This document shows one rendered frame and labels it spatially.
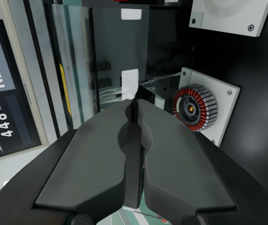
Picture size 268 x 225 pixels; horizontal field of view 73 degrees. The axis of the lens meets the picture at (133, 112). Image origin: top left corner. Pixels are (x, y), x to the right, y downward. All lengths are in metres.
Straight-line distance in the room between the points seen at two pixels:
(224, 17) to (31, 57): 0.35
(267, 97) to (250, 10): 0.15
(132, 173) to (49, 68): 0.26
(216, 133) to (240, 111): 0.07
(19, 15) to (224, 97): 0.39
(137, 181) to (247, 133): 0.30
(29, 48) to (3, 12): 0.06
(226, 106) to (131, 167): 0.30
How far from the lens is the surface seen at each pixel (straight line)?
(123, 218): 1.75
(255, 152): 0.43
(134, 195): 0.19
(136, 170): 0.16
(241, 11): 0.39
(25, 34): 0.35
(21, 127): 0.44
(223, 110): 0.42
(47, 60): 0.36
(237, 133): 0.43
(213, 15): 0.42
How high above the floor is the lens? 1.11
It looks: 26 degrees down
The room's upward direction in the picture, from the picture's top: 106 degrees counter-clockwise
